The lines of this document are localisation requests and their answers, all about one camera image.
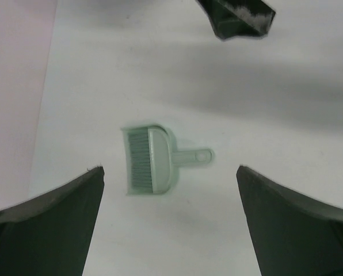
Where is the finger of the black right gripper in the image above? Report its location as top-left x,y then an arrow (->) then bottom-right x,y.
196,0 -> 276,40

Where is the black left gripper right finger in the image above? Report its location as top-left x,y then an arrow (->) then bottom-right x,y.
236,166 -> 343,276

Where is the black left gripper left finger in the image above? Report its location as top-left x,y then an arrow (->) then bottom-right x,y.
0,166 -> 105,276

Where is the green hand brush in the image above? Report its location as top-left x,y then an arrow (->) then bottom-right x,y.
127,128 -> 208,193

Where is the green plastic dustpan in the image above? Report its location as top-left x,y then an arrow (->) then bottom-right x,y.
121,124 -> 215,198

